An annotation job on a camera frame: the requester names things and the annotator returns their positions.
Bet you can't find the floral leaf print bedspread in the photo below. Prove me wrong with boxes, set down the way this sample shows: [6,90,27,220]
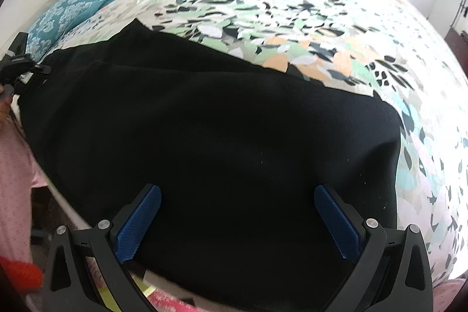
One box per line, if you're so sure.
[55,0,468,280]

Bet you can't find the red fuzzy cloth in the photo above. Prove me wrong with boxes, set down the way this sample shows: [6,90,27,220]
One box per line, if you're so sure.
[0,256,43,293]

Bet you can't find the pink dotted garment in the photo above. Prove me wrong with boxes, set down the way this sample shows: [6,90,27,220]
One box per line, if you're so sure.
[0,120,48,283]

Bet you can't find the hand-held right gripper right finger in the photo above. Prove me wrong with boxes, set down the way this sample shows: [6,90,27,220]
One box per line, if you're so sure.
[314,183,434,312]

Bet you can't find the black pants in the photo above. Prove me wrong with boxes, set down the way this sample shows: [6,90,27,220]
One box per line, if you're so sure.
[16,18,405,309]

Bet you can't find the dark wooden furniture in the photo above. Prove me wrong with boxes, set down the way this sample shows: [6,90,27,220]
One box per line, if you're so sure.
[445,25,468,68]

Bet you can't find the pink printed item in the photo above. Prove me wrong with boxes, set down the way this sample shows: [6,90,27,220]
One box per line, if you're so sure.
[146,289,207,312]

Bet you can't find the yellow green paper item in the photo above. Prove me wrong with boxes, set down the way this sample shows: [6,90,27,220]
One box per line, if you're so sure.
[98,281,156,312]

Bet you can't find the person's left hand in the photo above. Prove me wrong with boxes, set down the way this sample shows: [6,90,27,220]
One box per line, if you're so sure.
[0,85,15,127]

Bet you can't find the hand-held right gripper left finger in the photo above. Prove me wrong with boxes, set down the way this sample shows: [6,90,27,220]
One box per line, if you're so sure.
[40,183,162,312]

